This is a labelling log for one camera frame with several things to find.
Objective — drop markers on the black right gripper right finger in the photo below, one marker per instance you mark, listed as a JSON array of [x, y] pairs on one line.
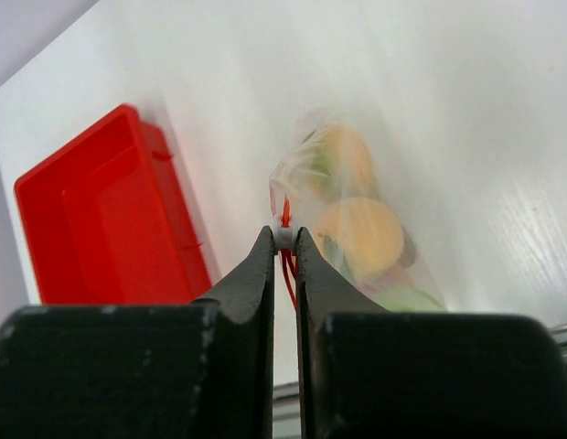
[[366, 372]]

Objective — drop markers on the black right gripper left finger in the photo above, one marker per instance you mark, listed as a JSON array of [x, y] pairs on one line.
[[201, 370]]

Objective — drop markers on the red plastic tray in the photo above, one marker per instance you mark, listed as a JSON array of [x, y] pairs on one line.
[[106, 222]]

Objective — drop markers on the green apple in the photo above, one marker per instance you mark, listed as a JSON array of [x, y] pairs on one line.
[[401, 298]]

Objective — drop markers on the yellow green mango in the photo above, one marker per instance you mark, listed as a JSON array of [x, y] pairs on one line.
[[340, 164]]

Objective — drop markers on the clear zip top bag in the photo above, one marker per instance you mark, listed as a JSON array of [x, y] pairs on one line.
[[291, 195]]

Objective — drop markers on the orange fruit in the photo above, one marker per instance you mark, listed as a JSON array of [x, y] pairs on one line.
[[361, 237]]

